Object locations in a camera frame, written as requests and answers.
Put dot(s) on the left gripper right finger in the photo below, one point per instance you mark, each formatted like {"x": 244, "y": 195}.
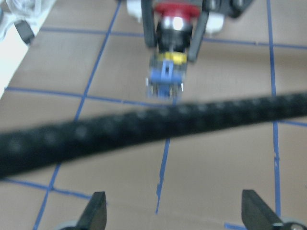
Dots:
{"x": 256, "y": 214}

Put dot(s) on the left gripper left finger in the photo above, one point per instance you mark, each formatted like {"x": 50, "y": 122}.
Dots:
{"x": 94, "y": 217}

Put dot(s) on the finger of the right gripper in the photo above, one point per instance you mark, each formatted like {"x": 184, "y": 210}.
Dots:
{"x": 211, "y": 20}
{"x": 142, "y": 11}

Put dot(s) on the red emergency stop button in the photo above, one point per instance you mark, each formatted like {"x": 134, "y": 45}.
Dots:
{"x": 173, "y": 33}

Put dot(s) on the crumpled plastic bag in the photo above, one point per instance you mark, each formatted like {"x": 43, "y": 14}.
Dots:
{"x": 33, "y": 11}

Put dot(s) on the black power adapter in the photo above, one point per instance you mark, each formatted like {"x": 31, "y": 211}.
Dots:
{"x": 25, "y": 32}

